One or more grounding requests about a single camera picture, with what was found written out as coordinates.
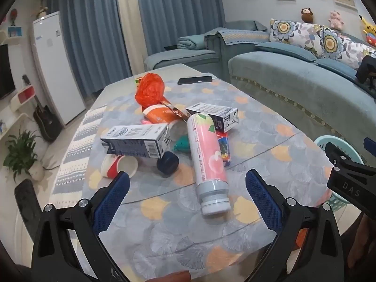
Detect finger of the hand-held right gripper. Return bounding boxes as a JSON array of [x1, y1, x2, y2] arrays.
[[363, 137, 376, 157], [325, 142, 376, 172]]

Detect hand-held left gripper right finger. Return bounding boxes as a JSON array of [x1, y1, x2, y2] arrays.
[[245, 169, 344, 282]]

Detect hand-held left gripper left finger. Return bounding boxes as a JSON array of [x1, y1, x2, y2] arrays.
[[31, 170, 131, 282]]

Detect light blue plastic basket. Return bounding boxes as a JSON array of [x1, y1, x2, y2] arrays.
[[314, 135, 368, 215]]

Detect red white paper cup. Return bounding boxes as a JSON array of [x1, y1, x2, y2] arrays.
[[101, 154, 138, 178]]

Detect blue white milk carton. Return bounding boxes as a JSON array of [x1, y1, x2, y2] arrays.
[[100, 123, 171, 158], [186, 102, 239, 133]]

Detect blue red card box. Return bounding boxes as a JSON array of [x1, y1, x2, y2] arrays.
[[216, 131, 232, 166]]

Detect pink bottle with grey cap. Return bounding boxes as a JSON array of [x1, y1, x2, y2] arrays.
[[187, 112, 231, 216]]

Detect person's right forearm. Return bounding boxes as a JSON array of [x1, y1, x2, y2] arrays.
[[342, 213, 376, 271]]

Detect person's left hand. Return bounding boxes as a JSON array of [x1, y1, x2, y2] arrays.
[[153, 271, 191, 282]]

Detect dark blue bottle cap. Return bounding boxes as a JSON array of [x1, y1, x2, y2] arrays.
[[157, 151, 180, 174]]

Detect striped grey white cloth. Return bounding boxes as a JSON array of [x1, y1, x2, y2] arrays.
[[49, 106, 107, 195]]

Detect black jacket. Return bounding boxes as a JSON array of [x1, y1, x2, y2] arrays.
[[355, 55, 376, 90]]

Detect teal fabric sofa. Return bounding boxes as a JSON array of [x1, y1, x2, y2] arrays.
[[144, 20, 376, 159]]

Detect teal sofa cushion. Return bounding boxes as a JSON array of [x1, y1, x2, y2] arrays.
[[255, 42, 318, 62], [316, 59, 359, 80]]

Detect teal plastic piece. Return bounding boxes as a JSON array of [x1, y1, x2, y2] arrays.
[[173, 135, 191, 153]]

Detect orange paper cup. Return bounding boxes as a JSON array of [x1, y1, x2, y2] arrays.
[[143, 105, 189, 142]]

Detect black acoustic guitar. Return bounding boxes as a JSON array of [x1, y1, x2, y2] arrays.
[[22, 75, 63, 141]]

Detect green potted plant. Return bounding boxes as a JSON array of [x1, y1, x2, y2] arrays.
[[3, 126, 44, 181]]

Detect floral cushion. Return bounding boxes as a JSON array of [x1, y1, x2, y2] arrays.
[[320, 28, 376, 68], [270, 19, 325, 56]]

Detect orange foil snack wrapper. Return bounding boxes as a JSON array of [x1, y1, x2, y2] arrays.
[[160, 100, 190, 122]]

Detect orange plastic bag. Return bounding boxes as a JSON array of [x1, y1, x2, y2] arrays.
[[135, 73, 165, 108]]

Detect yellow plush toy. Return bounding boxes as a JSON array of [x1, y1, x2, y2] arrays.
[[359, 15, 376, 36]]

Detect pink pig plush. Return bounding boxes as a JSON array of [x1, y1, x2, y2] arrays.
[[328, 11, 345, 31]]

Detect red storage box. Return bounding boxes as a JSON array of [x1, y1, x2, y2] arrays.
[[18, 86, 36, 103]]

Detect black smartphone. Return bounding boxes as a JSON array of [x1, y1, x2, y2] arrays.
[[178, 76, 212, 85]]

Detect white refrigerator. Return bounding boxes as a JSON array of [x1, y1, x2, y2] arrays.
[[31, 11, 86, 127]]

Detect striped teal sofa throw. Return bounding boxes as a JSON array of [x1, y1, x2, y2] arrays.
[[204, 28, 271, 47]]

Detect black television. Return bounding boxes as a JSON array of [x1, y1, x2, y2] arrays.
[[0, 44, 16, 100]]

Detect blue curtain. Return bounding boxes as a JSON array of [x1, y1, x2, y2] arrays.
[[44, 0, 133, 97], [136, 0, 227, 56]]

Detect folded teal blanket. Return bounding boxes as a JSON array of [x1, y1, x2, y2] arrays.
[[177, 35, 206, 50]]

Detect white sheer curtain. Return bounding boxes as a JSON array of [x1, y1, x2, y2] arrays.
[[116, 0, 147, 77]]

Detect small figurine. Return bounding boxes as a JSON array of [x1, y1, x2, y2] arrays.
[[37, 0, 49, 18]]

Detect white wall shelf unit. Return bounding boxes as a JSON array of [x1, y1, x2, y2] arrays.
[[0, 29, 40, 153]]

